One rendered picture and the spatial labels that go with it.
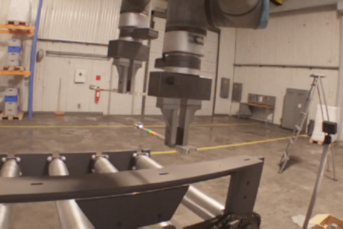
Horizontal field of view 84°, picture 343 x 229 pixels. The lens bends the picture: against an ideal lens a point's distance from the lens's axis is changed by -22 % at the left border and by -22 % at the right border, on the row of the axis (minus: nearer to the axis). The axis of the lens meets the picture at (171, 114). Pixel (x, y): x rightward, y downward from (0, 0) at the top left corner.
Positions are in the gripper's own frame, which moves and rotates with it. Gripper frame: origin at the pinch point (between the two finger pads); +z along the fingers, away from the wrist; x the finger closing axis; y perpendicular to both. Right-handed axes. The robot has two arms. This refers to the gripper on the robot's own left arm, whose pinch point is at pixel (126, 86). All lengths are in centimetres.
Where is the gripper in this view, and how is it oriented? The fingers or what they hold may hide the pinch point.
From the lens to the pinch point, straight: 70.4
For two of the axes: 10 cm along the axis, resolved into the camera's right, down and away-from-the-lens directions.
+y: -8.0, -1.4, 5.8
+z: -0.9, 9.9, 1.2
